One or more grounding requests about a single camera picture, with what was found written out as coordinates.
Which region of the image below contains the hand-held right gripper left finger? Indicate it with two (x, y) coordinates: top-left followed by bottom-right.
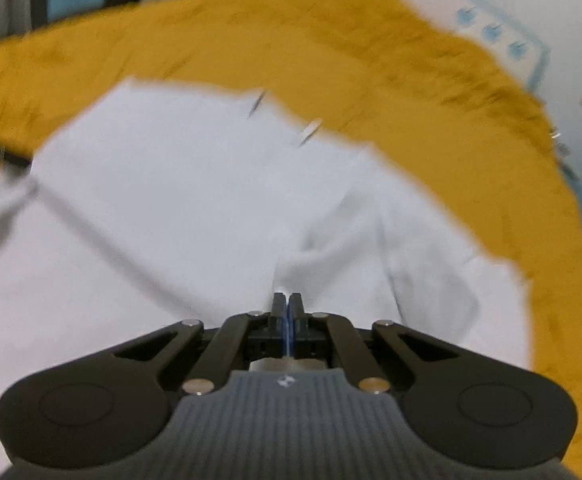
(113, 292), (288, 397)

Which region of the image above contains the white sweatshirt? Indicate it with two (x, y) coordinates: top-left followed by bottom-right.
(0, 77), (534, 480)

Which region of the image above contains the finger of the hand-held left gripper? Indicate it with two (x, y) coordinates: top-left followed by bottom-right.
(0, 136), (34, 173)

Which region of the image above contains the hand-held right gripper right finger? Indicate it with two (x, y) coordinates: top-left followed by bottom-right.
(289, 292), (460, 397)

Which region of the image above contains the yellow bedsheet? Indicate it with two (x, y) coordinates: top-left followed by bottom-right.
(0, 0), (582, 478)

